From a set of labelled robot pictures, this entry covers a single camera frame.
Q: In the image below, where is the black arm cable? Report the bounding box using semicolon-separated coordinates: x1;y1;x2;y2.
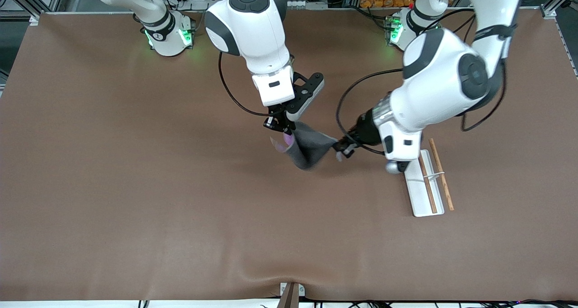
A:
336;8;508;156
218;51;272;117

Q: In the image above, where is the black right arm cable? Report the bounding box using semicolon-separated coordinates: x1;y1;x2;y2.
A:
218;51;272;117

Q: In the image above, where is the aluminium frame profile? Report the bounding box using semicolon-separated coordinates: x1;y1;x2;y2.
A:
540;0;578;19
0;0;68;26

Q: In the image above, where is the brown post with white bracket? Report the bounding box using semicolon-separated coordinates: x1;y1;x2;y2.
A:
278;282;306;308

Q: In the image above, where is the wooden rack rod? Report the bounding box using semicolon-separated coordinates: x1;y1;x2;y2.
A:
418;157;438;214
429;139;455;211

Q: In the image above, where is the brown table mat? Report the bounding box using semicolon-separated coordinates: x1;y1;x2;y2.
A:
0;10;578;302

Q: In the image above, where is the white rack base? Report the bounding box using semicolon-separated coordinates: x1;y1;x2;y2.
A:
403;149;445;217

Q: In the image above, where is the white terminal strip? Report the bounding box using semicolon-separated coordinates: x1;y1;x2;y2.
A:
286;0;329;9

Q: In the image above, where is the grey and purple towel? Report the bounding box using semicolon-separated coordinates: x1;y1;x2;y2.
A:
270;122;344;171

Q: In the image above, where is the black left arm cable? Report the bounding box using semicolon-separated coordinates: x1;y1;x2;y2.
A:
336;8;508;156

